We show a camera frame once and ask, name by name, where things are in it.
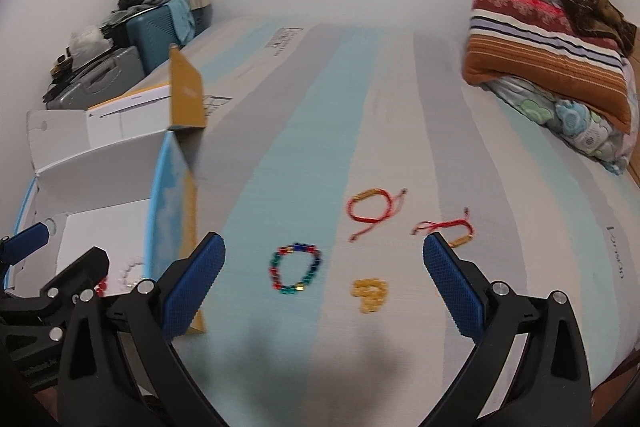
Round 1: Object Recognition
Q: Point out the yellow bead bracelet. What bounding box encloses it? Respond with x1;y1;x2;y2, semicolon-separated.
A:
350;278;388;314

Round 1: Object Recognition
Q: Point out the teal suitcase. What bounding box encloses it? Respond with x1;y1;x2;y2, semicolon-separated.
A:
125;0;213;75

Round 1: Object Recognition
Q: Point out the pale pink bead bracelet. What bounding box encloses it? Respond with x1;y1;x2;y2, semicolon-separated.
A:
117;258;147;292

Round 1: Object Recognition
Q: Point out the teal cloth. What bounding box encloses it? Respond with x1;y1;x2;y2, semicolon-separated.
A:
167;0;197;45

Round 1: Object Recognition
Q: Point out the grey suitcase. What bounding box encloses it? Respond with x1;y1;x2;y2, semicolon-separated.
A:
45;46;146;110

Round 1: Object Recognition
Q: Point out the white plastic bag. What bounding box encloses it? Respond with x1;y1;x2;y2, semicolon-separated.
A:
67;26;108;58

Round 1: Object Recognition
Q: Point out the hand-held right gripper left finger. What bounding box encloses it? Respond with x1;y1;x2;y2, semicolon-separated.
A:
57;231;236;427

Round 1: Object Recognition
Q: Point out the striped mattress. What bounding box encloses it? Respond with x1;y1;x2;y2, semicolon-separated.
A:
15;17;640;427

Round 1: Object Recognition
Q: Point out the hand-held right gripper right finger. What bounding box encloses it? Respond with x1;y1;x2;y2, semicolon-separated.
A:
422;233;593;427

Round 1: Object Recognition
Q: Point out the multicolour glass bead bracelet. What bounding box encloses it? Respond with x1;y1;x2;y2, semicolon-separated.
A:
268;243;323;297

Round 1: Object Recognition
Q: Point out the red cord bracelet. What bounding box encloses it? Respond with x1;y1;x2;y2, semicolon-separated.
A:
411;207;475;249
346;188;408;243

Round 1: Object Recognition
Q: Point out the striped red and orange pillow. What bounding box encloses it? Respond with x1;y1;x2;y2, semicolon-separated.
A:
462;0;633;135

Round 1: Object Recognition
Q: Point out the blue and yellow cardboard box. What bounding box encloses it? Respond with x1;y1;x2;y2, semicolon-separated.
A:
12;44;208;335

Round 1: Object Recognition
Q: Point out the floral quilt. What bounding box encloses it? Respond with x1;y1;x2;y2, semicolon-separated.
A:
487;59;638;175

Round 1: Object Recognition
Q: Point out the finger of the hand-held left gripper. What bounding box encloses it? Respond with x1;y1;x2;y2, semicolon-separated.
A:
31;246;111;308
0;222;51;268

